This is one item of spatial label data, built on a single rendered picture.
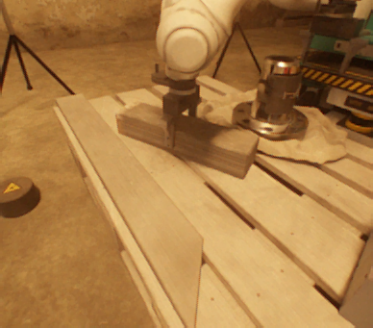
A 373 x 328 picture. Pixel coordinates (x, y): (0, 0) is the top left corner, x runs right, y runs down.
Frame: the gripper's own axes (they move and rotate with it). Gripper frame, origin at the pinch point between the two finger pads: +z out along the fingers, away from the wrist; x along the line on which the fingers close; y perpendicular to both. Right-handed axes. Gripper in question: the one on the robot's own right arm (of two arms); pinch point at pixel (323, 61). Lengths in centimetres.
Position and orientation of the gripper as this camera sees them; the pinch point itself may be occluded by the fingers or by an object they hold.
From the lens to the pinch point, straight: 95.5
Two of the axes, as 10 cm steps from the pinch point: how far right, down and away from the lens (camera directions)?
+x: -6.3, -4.4, 6.4
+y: 7.8, -3.3, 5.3
